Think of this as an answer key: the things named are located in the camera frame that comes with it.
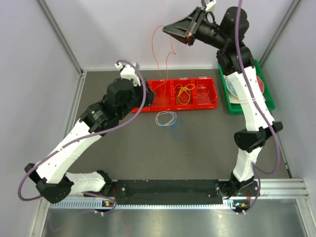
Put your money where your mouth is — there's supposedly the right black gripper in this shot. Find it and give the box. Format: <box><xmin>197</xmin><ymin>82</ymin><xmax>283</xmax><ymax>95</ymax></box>
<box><xmin>161</xmin><ymin>7</ymin><xmax>227</xmax><ymax>50</ymax></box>

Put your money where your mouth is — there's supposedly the orange cable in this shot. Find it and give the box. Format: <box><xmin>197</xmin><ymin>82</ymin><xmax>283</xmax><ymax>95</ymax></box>
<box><xmin>151</xmin><ymin>25</ymin><xmax>177</xmax><ymax>109</ymax></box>

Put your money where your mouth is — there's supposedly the yellow cable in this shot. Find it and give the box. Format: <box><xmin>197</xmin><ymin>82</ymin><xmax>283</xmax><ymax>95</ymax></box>
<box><xmin>174</xmin><ymin>83</ymin><xmax>196</xmax><ymax>106</ymax></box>

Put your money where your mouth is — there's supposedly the white cable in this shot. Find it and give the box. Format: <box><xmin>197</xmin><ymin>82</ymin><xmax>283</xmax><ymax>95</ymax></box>
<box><xmin>155</xmin><ymin>110</ymin><xmax>177</xmax><ymax>127</ymax></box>

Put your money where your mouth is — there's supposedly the blue cable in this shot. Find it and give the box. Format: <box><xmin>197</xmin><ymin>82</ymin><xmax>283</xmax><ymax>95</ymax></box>
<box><xmin>162</xmin><ymin>116</ymin><xmax>190</xmax><ymax>143</ymax></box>

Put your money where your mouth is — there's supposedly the clear thin cable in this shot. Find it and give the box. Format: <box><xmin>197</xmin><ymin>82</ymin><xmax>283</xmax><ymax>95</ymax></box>
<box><xmin>196</xmin><ymin>83</ymin><xmax>218</xmax><ymax>104</ymax></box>

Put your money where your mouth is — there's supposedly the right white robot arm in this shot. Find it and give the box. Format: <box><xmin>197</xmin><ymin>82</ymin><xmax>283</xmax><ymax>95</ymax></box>
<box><xmin>162</xmin><ymin>0</ymin><xmax>283</xmax><ymax>197</ymax></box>

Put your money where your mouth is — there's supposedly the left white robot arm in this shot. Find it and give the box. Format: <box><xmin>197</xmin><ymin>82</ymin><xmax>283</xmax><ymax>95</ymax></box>
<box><xmin>25</xmin><ymin>60</ymin><xmax>155</xmax><ymax>204</ymax></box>

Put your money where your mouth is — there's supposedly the red bin far left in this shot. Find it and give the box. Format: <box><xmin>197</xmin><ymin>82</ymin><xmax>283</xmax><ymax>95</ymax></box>
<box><xmin>131</xmin><ymin>106</ymin><xmax>152</xmax><ymax>113</ymax></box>

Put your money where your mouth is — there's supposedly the blue patterned plate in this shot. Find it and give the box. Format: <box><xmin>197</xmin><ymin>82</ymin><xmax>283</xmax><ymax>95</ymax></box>
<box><xmin>225</xmin><ymin>78</ymin><xmax>238</xmax><ymax>97</ymax></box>

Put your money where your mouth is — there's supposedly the white square board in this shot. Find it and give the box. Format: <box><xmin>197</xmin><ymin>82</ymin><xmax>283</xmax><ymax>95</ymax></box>
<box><xmin>228</xmin><ymin>93</ymin><xmax>266</xmax><ymax>104</ymax></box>

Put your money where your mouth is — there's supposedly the green plastic tray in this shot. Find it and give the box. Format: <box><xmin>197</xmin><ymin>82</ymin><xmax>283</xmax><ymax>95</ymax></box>
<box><xmin>219</xmin><ymin>59</ymin><xmax>276</xmax><ymax>115</ymax></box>

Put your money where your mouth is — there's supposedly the red round plate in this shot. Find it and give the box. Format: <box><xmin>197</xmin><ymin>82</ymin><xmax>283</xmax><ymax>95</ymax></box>
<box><xmin>256</xmin><ymin>76</ymin><xmax>265</xmax><ymax>95</ymax></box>

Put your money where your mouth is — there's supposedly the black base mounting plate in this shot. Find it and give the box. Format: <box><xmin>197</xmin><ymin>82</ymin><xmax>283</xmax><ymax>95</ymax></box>
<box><xmin>83</xmin><ymin>179</ymin><xmax>235</xmax><ymax>205</ymax></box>

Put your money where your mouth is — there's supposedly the slotted grey cable duct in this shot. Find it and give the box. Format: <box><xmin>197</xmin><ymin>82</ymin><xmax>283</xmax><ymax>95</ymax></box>
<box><xmin>50</xmin><ymin>198</ymin><xmax>236</xmax><ymax>211</ymax></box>

